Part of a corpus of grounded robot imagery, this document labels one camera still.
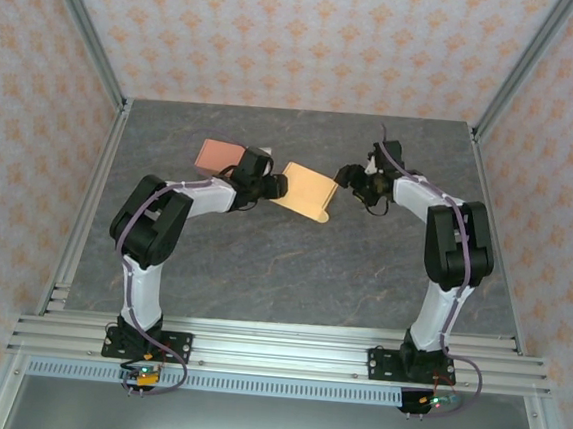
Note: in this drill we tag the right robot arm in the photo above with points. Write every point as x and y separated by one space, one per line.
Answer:
459 250

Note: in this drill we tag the aluminium frame post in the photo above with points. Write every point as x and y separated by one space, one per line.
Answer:
86 31
525 70

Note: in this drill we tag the tan cardboard box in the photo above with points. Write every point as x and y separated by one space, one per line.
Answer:
306 191

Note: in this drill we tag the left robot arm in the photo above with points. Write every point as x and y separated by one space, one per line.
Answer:
150 227

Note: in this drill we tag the pink cardboard box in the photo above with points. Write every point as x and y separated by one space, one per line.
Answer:
219 156

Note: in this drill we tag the aluminium side rail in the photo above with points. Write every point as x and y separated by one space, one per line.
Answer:
87 197
504 274

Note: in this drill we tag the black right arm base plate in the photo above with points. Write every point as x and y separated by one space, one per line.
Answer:
381 366

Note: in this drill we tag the aluminium mounting rail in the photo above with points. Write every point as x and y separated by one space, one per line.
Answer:
279 349

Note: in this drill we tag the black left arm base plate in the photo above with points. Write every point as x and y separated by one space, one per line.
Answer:
179 348

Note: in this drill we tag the grey metal sheet panel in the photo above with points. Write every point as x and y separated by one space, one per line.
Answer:
273 424

